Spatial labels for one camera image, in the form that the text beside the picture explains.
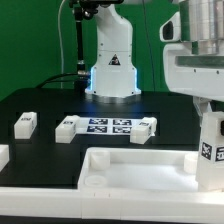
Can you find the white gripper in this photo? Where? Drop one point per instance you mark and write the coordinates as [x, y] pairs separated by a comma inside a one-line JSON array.
[[198, 76]]

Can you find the white desk top tray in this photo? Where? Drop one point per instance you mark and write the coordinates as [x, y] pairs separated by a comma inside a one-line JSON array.
[[137, 169]]

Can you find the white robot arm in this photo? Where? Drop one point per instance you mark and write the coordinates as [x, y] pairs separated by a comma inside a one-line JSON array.
[[113, 78]]

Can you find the white fiducial marker sheet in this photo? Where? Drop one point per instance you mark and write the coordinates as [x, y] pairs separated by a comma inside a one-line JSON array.
[[106, 126]]

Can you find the white front fence bar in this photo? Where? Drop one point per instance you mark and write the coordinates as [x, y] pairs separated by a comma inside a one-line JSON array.
[[115, 204]]

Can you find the white left fence block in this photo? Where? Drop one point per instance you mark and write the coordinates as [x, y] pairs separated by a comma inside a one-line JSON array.
[[4, 156]]

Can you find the black camera pole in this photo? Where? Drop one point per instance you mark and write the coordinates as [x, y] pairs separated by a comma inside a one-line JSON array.
[[83, 75]]

